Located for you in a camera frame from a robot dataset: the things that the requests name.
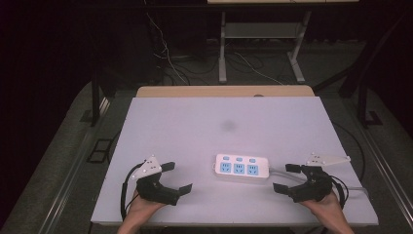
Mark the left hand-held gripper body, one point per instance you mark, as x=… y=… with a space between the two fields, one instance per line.
x=155 y=190

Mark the black metal stand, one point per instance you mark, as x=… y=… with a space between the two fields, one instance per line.
x=365 y=104
x=95 y=97

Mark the white blue power strip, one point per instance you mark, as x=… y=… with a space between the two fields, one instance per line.
x=242 y=168

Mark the white metal desk frame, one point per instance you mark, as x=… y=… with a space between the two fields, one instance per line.
x=259 y=31

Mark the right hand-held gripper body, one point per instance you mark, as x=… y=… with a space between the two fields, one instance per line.
x=313 y=187

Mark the person's right hand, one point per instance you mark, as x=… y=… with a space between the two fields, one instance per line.
x=324 y=206

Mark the black floor bracket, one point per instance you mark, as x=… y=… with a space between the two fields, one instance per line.
x=99 y=150

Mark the metal floor rail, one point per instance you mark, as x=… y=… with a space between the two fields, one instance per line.
x=71 y=175
x=386 y=162

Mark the person's left hand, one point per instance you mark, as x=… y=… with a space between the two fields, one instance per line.
x=142 y=206

